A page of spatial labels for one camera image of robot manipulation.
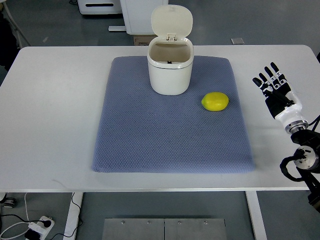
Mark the right white table leg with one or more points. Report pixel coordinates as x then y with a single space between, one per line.
256 215

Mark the white cabinet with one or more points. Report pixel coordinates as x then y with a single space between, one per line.
137 16

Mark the right metal floor plate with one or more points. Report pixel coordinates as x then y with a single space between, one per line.
195 229

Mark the metal floor plate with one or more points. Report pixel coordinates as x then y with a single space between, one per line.
134 229
195 229

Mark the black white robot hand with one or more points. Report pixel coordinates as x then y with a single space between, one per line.
280 99

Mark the white appliance with slot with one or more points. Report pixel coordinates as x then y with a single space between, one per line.
99 7

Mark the white power strip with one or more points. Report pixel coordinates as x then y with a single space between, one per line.
43 226

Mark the white table leg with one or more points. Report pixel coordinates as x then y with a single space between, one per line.
256 215
73 221

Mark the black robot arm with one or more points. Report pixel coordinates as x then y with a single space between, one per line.
306 157

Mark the left metal floor plate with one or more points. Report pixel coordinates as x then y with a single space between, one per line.
134 229

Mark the yellow lemon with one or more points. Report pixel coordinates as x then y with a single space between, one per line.
215 101

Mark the cardboard box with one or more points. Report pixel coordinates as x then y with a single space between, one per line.
142 40

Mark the left white table leg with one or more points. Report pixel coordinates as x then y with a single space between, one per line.
73 221

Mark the black plug adapter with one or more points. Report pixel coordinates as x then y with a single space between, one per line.
32 235

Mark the blue quilted mat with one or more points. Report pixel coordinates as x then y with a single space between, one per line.
141 131

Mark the dark chair at left edge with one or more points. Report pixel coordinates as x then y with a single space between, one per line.
9 47

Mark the caster wheel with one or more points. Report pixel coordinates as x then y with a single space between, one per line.
7 202

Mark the white trash bin with lid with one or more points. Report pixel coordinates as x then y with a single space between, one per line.
170 55

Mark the grey floor socket plate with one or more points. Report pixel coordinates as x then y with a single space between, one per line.
237 41

